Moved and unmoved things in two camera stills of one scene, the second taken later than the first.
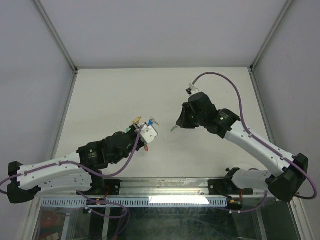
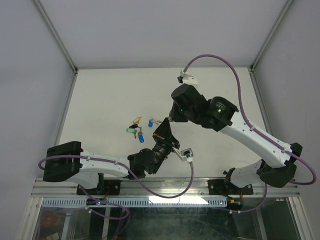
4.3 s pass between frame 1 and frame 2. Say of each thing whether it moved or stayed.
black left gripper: moved
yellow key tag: stayed
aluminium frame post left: stayed
